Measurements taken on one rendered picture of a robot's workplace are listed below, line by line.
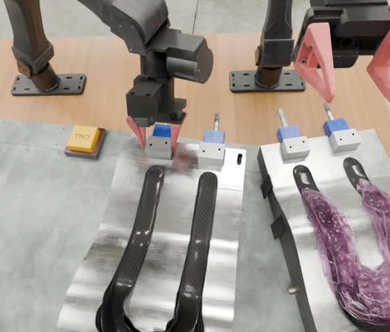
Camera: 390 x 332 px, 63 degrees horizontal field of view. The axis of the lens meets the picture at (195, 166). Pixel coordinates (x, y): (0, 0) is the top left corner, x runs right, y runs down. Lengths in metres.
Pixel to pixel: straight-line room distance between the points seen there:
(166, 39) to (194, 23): 1.85
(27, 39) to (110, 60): 0.27
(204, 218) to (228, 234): 0.05
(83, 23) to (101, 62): 1.57
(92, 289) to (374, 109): 0.76
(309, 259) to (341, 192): 0.16
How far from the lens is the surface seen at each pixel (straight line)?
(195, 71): 0.52
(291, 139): 0.70
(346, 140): 0.74
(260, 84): 0.87
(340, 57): 0.43
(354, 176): 0.74
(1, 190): 0.86
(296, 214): 0.62
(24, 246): 0.78
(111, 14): 0.54
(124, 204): 0.63
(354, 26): 0.40
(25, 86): 1.01
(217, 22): 2.39
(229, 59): 0.96
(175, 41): 0.54
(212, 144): 0.63
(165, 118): 0.59
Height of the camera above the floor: 1.45
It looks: 62 degrees down
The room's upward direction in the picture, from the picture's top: 5 degrees counter-clockwise
